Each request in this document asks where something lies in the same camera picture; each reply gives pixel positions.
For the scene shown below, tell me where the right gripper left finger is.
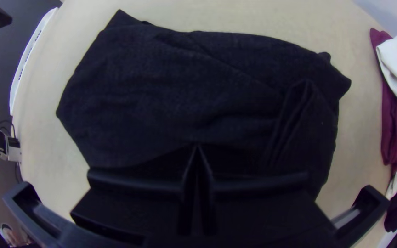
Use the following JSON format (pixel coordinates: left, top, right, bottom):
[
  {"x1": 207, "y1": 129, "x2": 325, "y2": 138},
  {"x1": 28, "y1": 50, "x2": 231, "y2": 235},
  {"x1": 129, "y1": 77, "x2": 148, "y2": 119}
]
[{"x1": 70, "y1": 144, "x2": 199, "y2": 247}]

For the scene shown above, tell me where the black cable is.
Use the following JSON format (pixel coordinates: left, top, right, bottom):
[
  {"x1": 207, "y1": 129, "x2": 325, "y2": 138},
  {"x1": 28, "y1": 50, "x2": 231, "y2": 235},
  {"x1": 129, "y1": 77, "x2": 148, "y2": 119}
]
[{"x1": 0, "y1": 119, "x2": 17, "y2": 139}]

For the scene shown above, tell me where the white laundry basket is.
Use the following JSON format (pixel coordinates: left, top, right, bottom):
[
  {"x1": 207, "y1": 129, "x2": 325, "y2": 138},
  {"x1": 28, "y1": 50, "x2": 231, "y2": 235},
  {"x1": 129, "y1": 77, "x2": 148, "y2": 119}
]
[{"x1": 9, "y1": 7, "x2": 58, "y2": 116}]

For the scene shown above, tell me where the heap of clothes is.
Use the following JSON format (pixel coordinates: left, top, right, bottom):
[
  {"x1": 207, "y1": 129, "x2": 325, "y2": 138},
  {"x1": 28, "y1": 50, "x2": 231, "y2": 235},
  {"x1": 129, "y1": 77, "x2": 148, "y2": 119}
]
[{"x1": 369, "y1": 28, "x2": 397, "y2": 233}]

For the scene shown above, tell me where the black t-shirt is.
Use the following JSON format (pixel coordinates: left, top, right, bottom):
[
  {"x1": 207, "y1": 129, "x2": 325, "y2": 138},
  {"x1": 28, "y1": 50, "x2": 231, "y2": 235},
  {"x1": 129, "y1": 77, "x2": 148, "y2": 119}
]
[{"x1": 56, "y1": 9, "x2": 352, "y2": 207}]

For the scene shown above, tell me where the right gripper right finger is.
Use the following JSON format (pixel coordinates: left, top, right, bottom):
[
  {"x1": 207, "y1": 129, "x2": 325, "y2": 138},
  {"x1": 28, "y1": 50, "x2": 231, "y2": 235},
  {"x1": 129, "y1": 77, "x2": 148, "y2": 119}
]
[{"x1": 198, "y1": 148, "x2": 337, "y2": 248}]

